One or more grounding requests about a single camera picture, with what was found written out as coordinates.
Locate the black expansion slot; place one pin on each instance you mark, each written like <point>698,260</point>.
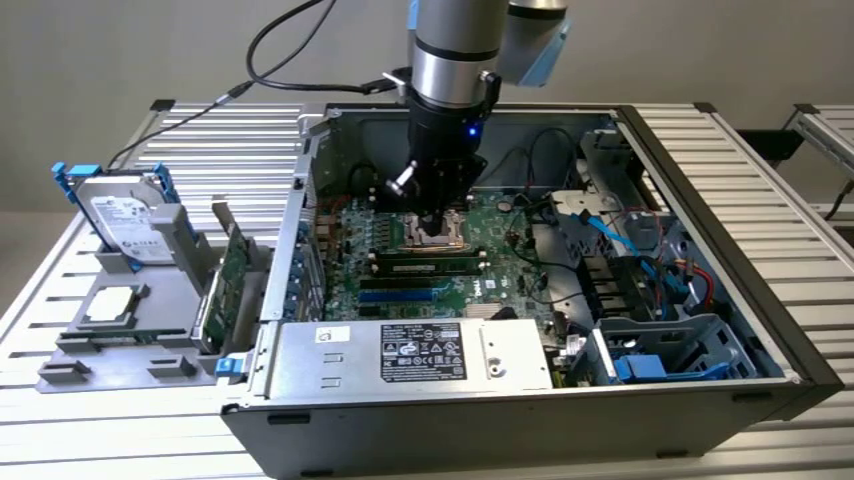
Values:
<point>397,284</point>

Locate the silver chipset heatsink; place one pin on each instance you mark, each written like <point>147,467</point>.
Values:
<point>493,312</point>

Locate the green RAM stick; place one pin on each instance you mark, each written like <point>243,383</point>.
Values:
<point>123,336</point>

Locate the silver power supply unit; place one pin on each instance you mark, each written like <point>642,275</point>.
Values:
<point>414,352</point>

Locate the metal CPU socket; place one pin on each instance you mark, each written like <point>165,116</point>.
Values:
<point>461,225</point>

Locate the green graphics card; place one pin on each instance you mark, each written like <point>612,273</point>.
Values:
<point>230,280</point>

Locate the blue expansion slot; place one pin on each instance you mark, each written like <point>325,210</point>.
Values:
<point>397,296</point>

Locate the grey parts rack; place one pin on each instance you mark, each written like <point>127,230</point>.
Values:
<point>134,365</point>

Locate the empty black RAM slot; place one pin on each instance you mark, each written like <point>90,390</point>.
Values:
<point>428,270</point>

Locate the silver CPU chip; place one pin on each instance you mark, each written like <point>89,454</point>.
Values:
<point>115,303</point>

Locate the hard disk in blue caddy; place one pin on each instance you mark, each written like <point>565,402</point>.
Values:
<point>123,215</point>

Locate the neighbouring metal slat table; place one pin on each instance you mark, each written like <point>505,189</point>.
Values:
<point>828,145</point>

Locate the grey disk bay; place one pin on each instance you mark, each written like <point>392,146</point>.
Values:
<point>674,350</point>

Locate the green motherboard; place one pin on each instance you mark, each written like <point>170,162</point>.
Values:
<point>494,235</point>

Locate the black box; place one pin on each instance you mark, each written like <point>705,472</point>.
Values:
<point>771,144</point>

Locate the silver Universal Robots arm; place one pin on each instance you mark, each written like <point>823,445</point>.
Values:
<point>454,50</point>

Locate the blue case latch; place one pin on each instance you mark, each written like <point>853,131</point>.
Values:
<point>231,367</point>

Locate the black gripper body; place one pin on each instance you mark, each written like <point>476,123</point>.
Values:
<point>441,135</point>

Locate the black open PC case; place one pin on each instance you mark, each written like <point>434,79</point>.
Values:
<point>468,430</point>

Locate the metal drive cage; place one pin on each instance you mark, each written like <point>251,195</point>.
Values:
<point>601,200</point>

